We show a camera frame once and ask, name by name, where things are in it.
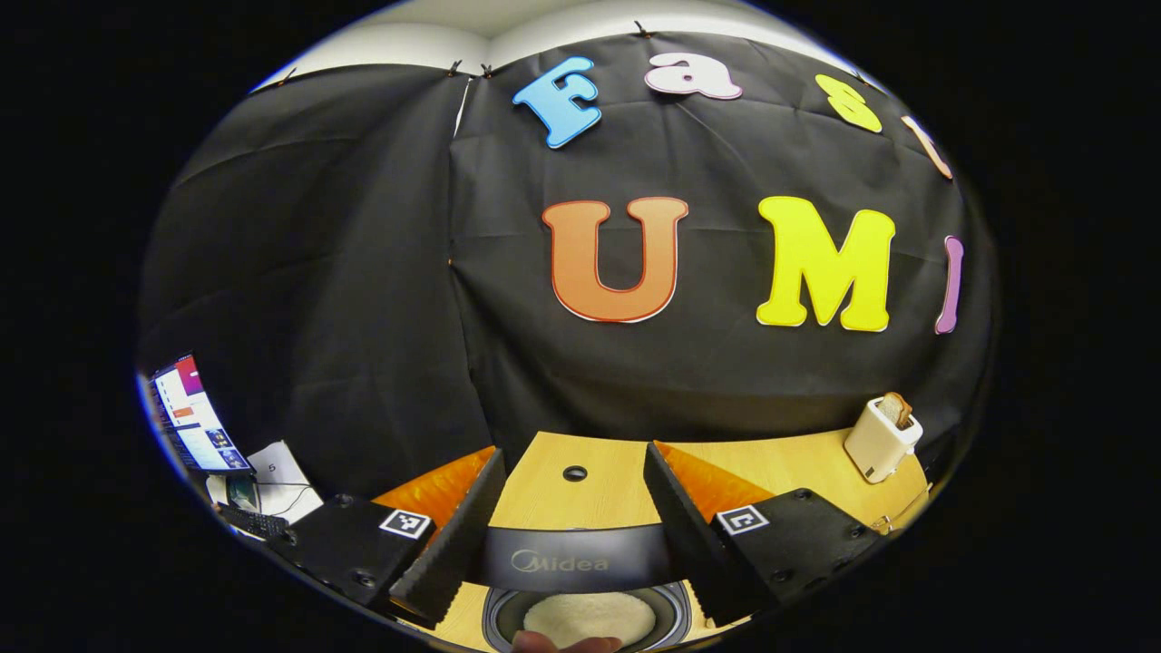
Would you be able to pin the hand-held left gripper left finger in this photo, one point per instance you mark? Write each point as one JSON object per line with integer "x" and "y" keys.
{"x": 458, "y": 544}

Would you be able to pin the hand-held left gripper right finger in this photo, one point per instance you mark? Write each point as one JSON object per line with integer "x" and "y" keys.
{"x": 689, "y": 544}

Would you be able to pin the silver black rice cooker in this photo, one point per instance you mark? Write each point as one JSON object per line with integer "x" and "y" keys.
{"x": 580, "y": 562}

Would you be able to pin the white side desk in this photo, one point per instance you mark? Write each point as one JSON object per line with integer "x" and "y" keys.
{"x": 286, "y": 476}

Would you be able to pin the black keyboard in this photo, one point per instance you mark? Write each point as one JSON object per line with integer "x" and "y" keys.
{"x": 254, "y": 521}

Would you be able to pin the white toaster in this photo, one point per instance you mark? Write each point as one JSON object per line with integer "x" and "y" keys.
{"x": 880, "y": 444}

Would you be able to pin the toasted bread slice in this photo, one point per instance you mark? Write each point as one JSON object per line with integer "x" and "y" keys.
{"x": 896, "y": 410}

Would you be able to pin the computer monitor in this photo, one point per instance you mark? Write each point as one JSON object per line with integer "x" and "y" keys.
{"x": 195, "y": 422}

